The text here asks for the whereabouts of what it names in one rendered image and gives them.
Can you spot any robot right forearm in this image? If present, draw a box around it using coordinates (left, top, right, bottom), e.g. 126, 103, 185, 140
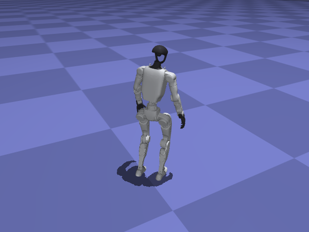
174, 94, 184, 116

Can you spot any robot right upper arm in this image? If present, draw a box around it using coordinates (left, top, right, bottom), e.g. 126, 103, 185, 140
165, 72, 179, 102

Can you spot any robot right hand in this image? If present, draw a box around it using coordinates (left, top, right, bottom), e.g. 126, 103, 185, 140
178, 114, 185, 129

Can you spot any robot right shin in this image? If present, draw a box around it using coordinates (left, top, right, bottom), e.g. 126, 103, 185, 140
158, 140, 170, 174

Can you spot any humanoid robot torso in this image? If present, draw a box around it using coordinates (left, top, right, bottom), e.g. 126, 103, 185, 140
141, 64, 168, 122

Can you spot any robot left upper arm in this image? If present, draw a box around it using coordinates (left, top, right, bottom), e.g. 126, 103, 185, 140
134, 66, 146, 92

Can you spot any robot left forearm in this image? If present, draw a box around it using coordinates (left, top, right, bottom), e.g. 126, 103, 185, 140
133, 89, 142, 104

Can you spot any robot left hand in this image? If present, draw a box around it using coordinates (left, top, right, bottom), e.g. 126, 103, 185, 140
136, 100, 146, 112

